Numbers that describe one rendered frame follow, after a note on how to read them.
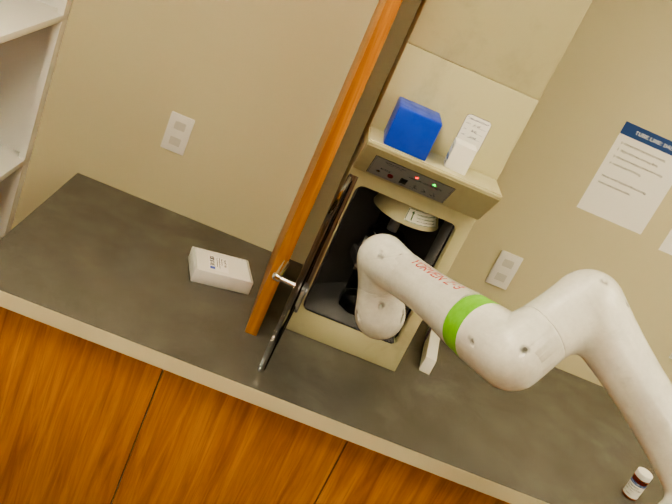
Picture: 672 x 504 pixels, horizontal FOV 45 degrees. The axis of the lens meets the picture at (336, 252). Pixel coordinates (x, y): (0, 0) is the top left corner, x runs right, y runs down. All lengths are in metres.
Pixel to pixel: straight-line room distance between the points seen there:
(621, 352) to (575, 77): 1.08
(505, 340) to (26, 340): 1.09
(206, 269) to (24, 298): 0.48
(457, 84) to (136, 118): 0.99
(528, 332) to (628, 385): 0.20
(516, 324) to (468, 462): 0.66
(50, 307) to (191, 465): 0.50
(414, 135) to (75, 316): 0.83
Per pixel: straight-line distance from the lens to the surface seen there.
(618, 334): 1.41
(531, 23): 1.83
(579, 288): 1.40
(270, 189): 2.38
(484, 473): 1.94
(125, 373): 1.90
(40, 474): 2.14
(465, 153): 1.79
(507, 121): 1.87
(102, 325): 1.83
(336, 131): 1.77
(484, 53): 1.83
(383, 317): 1.70
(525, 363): 1.33
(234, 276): 2.12
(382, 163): 1.79
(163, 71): 2.35
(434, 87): 1.83
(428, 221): 1.96
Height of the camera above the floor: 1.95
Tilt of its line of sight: 23 degrees down
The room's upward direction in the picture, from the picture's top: 25 degrees clockwise
